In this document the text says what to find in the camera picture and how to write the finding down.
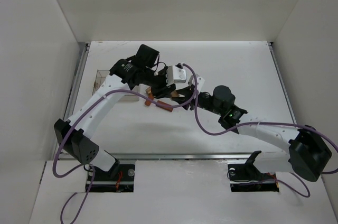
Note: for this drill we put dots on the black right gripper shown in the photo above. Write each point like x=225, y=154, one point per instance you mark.
x=192, y=96

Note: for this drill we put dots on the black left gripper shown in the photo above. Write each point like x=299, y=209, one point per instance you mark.
x=160, y=86

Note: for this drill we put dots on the dark striped wood block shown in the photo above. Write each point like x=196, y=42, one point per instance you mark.
x=148, y=91

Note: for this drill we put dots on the light wood rectangular block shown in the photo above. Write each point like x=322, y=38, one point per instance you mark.
x=174, y=95

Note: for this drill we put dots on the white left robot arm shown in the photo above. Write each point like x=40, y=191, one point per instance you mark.
x=74, y=134

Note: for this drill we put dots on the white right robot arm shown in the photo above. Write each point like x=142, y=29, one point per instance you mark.
x=302, y=150

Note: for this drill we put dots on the red-brown wooden cylinder block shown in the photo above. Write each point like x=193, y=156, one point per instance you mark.
x=149, y=100

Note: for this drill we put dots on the red-brown long rectangular block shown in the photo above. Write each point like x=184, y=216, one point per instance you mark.
x=164, y=106

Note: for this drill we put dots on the clear plastic box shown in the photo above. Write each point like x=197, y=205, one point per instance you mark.
x=100, y=80

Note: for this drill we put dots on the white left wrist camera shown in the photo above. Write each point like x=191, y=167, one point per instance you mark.
x=175, y=75

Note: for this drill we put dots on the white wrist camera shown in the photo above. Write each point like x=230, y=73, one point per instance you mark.
x=198, y=83
x=175, y=75

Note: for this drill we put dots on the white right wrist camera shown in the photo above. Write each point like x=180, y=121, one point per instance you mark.
x=198, y=83

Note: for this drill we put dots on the aluminium table edge rail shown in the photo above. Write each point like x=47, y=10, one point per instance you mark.
x=77, y=77

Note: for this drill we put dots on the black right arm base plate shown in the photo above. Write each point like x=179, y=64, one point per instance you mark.
x=246, y=178

